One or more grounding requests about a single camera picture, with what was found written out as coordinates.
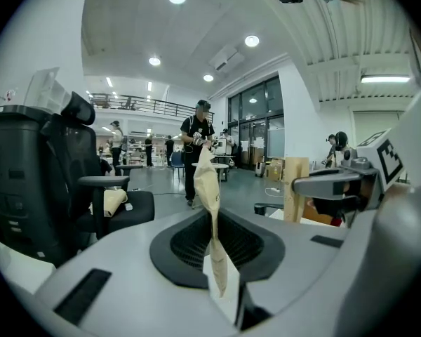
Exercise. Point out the black framed glass doors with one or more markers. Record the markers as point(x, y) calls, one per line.
point(256, 118)

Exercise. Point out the black office chair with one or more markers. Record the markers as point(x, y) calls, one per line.
point(73, 160)

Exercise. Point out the white framed monitor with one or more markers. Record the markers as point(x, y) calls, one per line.
point(221, 149)

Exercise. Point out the person's right forearm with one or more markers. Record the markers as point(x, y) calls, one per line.
point(400, 191)

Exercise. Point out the tan cloth bag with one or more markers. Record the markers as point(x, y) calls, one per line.
point(114, 202)

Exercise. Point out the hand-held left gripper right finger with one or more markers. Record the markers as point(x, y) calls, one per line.
point(301, 276)

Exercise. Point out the cardboard boxes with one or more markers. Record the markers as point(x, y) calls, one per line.
point(275, 168)

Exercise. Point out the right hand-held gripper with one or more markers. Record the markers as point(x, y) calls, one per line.
point(389, 160)

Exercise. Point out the kraft paper packet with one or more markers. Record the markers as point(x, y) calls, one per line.
point(296, 168)

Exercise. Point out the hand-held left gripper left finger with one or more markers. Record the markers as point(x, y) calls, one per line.
point(126, 276)

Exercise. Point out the ceiling air conditioner unit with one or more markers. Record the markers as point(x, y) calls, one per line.
point(226, 59)

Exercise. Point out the round white table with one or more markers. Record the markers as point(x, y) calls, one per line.
point(221, 166)

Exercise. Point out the blue chair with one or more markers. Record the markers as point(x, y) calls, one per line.
point(177, 161)

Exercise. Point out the black mezzanine railing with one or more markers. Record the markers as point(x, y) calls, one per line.
point(154, 105)

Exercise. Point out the small white device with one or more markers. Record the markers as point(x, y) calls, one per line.
point(128, 206)

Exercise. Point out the long fluorescent ceiling light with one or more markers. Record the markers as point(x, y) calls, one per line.
point(386, 79)

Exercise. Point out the person's white shirt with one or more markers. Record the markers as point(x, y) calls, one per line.
point(417, 135)

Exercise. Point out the white shelf unit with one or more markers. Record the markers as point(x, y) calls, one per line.
point(47, 90)

